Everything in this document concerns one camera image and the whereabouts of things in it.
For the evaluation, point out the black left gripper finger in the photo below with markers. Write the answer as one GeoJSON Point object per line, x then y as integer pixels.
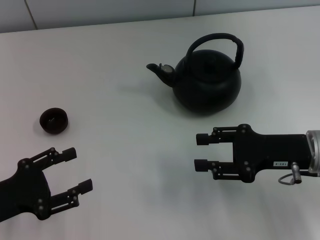
{"type": "Point", "coordinates": [65, 154]}
{"type": "Point", "coordinates": [83, 187]}

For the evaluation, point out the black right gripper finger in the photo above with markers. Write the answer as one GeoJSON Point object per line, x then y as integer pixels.
{"type": "Point", "coordinates": [203, 139]}
{"type": "Point", "coordinates": [201, 165]}

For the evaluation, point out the black round teapot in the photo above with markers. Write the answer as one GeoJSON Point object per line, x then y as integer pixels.
{"type": "Point", "coordinates": [207, 85]}

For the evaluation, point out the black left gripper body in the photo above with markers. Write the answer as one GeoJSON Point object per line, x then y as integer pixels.
{"type": "Point", "coordinates": [25, 190]}

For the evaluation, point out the small dark teacup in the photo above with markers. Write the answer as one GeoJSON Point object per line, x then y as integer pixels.
{"type": "Point", "coordinates": [53, 125]}

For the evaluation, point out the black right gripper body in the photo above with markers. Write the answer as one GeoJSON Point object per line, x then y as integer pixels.
{"type": "Point", "coordinates": [265, 152]}

